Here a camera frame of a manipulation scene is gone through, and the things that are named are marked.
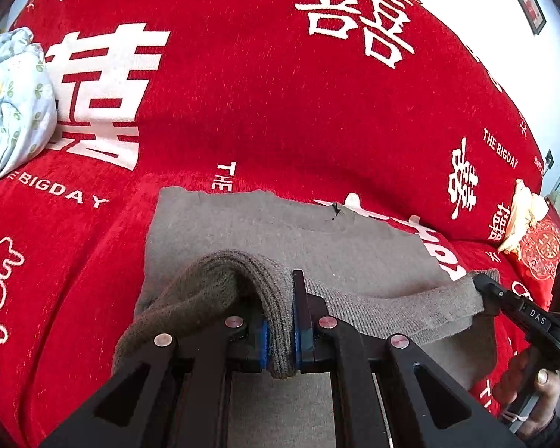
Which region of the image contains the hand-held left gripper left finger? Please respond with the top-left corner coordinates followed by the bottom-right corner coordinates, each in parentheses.
top-left (40, 315), bottom-right (271, 448)

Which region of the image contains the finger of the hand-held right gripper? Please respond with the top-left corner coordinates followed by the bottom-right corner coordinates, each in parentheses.
top-left (472, 272), bottom-right (558, 337)

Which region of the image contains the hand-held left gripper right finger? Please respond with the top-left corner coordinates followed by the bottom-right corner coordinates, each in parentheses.
top-left (290, 269), bottom-right (526, 448)

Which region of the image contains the grey knit sweater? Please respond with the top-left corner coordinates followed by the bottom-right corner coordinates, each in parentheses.
top-left (112, 186), bottom-right (501, 448)

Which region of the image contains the person's right hand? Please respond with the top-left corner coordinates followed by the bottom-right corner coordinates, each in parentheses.
top-left (504, 368), bottom-right (560, 442)

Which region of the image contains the red embroidered pillow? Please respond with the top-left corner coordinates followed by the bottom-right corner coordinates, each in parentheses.
top-left (511, 203), bottom-right (560, 283)

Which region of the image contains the red printed sofa cover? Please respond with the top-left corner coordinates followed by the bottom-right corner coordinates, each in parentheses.
top-left (0, 0), bottom-right (560, 448)

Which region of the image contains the light blue floral cloth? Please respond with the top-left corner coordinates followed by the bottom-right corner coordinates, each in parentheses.
top-left (0, 27), bottom-right (59, 186)

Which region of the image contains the dark framed wall picture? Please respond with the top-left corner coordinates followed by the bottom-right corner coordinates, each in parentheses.
top-left (514, 0), bottom-right (548, 35)

